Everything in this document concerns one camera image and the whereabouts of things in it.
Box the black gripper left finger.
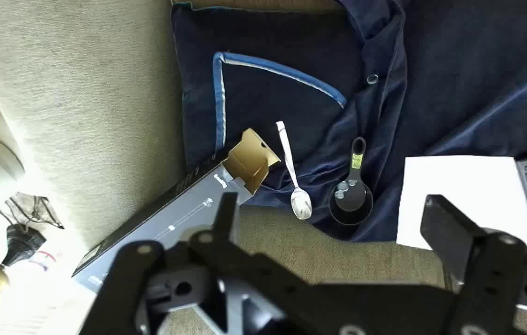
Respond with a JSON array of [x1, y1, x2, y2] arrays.
[[211, 190, 239, 248]]

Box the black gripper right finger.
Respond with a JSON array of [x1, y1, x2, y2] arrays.
[[418, 194, 491, 295]]

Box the white paper sheet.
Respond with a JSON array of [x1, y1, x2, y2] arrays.
[[394, 155, 527, 252]]

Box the white plastic spoon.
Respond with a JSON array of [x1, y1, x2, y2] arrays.
[[273, 120, 314, 224]]

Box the navy blue cloth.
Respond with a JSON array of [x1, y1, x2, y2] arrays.
[[169, 0, 527, 244]]

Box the beige fabric couch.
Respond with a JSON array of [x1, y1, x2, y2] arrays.
[[0, 0, 527, 335]]

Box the black power plug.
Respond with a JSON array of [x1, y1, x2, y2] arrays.
[[0, 207, 48, 270]]

